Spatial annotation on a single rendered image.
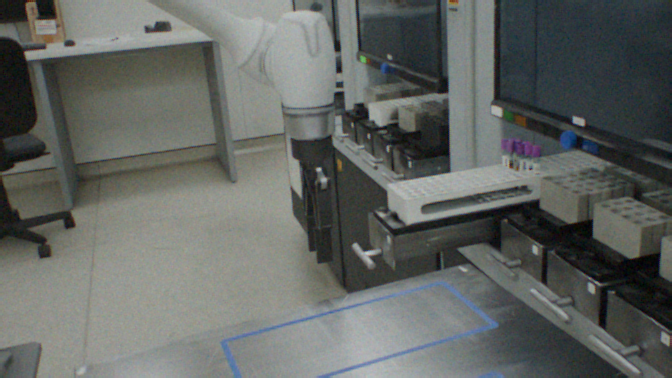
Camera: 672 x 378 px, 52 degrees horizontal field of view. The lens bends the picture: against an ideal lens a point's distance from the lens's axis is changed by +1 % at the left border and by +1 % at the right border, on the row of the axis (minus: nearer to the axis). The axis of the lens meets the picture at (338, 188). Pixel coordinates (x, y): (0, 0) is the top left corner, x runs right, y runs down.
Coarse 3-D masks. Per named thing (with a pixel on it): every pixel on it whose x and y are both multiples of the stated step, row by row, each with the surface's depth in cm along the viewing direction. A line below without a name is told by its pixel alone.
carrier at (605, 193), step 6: (570, 174) 127; (576, 174) 127; (576, 180) 124; (582, 180) 124; (588, 180) 123; (594, 186) 120; (600, 186) 120; (600, 192) 118; (606, 192) 118; (600, 198) 118; (606, 198) 118
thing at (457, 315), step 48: (384, 288) 103; (432, 288) 102; (480, 288) 101; (192, 336) 95; (240, 336) 94; (288, 336) 93; (336, 336) 92; (384, 336) 91; (432, 336) 90; (480, 336) 89; (528, 336) 88
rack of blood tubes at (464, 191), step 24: (480, 168) 139; (504, 168) 138; (408, 192) 129; (432, 192) 128; (456, 192) 128; (480, 192) 129; (504, 192) 136; (528, 192) 135; (408, 216) 126; (432, 216) 128
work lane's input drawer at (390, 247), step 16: (384, 208) 135; (496, 208) 131; (512, 208) 132; (384, 224) 130; (400, 224) 127; (416, 224) 127; (432, 224) 128; (448, 224) 128; (464, 224) 128; (480, 224) 129; (496, 224) 130; (384, 240) 129; (400, 240) 125; (416, 240) 126; (432, 240) 127; (448, 240) 128; (464, 240) 129; (480, 240) 130; (368, 256) 131; (384, 256) 131; (400, 256) 126; (416, 256) 127
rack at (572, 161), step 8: (568, 152) 144; (576, 152) 144; (584, 152) 143; (544, 160) 141; (552, 160) 141; (560, 160) 140; (568, 160) 140; (576, 160) 140; (584, 160) 139; (592, 160) 138; (600, 160) 138; (544, 168) 137; (552, 168) 136; (560, 168) 136; (568, 168) 136; (576, 168) 134; (584, 168) 135; (600, 168) 136
